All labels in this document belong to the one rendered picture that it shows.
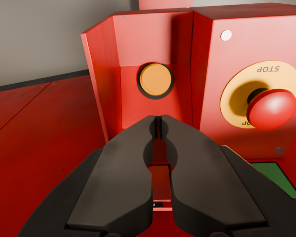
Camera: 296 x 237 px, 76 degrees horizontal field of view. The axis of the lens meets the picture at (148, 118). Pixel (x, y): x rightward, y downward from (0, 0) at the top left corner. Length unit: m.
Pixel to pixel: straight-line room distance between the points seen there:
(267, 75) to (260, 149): 0.09
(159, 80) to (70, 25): 0.82
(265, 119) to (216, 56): 0.07
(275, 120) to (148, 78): 0.14
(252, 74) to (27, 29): 1.03
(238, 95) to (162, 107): 0.09
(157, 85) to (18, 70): 1.04
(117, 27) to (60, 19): 0.80
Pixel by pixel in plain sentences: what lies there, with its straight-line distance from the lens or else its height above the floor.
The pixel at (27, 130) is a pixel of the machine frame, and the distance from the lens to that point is 0.66.
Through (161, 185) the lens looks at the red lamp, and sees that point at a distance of 0.21.
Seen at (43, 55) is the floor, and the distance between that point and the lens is 1.12.
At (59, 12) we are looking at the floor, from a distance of 1.03.
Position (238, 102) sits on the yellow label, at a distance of 0.20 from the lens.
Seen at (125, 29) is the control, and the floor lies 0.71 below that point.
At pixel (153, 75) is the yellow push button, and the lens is 0.24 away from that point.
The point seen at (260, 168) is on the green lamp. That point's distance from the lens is 0.26.
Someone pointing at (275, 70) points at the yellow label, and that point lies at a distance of 0.20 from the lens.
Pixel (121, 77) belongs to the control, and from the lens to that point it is 0.25.
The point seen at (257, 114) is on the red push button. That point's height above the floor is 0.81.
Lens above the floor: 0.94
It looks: 56 degrees down
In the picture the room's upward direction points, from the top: 179 degrees counter-clockwise
